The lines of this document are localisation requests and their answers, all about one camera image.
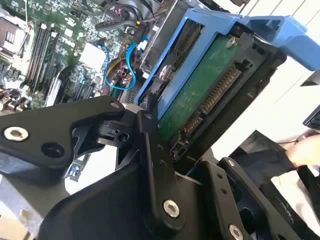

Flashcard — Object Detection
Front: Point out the hard disk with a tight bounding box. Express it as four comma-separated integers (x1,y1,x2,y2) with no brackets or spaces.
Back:
134,7,320,173

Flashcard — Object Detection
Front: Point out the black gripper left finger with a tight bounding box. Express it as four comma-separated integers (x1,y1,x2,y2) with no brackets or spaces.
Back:
0,93,187,235

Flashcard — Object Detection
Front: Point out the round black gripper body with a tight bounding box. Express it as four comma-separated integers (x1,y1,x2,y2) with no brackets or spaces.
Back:
38,162,220,240

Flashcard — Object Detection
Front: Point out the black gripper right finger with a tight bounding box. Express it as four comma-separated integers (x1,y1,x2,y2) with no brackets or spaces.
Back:
202,156,301,240

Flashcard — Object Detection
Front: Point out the person's bare hand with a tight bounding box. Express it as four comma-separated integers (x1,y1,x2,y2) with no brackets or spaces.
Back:
286,133,320,169

